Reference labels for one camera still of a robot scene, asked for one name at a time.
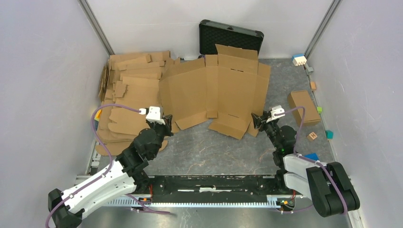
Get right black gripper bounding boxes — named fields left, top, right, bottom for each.
left=250, top=110, right=280, bottom=151

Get cardboard box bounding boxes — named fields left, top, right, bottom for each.
left=287, top=90, right=322, bottom=127
left=159, top=44, right=271, bottom=140

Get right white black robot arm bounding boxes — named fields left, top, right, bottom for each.
left=251, top=108, right=361, bottom=218

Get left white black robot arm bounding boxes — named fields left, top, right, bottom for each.
left=45, top=115, right=173, bottom=228

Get folded closed cardboard box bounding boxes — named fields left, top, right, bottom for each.
left=287, top=90, right=322, bottom=127

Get stack of flat cardboard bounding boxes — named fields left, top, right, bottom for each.
left=96, top=50, right=181, bottom=156

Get wooden letter block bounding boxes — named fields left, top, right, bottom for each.
left=307, top=132, right=317, bottom=142

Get green small cube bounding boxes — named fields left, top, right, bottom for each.
left=317, top=106, right=323, bottom=114

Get blue green block stack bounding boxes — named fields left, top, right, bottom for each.
left=305, top=153, right=319, bottom=161

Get orange yellow block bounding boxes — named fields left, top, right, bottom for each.
left=93, top=109, right=102, bottom=122

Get grey small block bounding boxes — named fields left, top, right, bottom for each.
left=304, top=66, right=314, bottom=75

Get teal small cube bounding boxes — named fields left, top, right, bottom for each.
left=325, top=130, right=334, bottom=140

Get blue white toy block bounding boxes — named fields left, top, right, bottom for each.
left=291, top=53, right=307, bottom=66

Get black poker chip case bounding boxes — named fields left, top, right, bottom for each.
left=198, top=19, right=264, bottom=58

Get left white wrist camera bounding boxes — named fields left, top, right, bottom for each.
left=139, top=106, right=165, bottom=125

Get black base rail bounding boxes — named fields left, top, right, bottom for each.
left=132, top=175, right=293, bottom=204

